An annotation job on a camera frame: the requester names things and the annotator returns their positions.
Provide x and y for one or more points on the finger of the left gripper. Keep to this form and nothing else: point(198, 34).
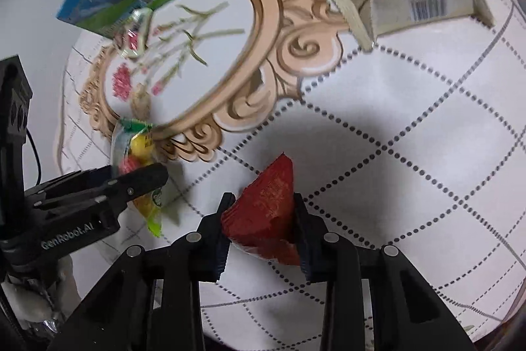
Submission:
point(118, 190)

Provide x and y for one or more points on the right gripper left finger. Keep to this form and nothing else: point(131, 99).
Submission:
point(150, 299)

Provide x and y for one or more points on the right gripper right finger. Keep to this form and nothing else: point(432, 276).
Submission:
point(407, 313)

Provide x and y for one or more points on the red triangular snack packet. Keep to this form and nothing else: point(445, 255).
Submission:
point(259, 220)

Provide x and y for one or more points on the small white candy packet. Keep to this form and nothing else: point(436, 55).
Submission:
point(131, 37)

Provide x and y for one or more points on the white patterned round mat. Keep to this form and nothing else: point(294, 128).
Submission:
point(418, 143)

